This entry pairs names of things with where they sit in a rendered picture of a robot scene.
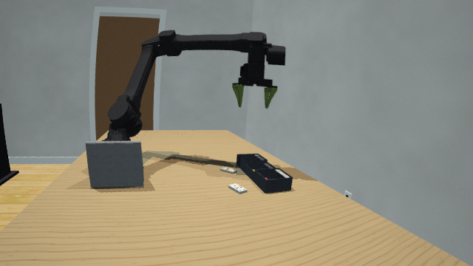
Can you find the dark blue rack of labelled bins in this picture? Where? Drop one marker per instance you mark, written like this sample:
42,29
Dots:
278,180

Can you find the white domino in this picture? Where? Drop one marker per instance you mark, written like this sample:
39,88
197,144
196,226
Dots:
229,170
237,188

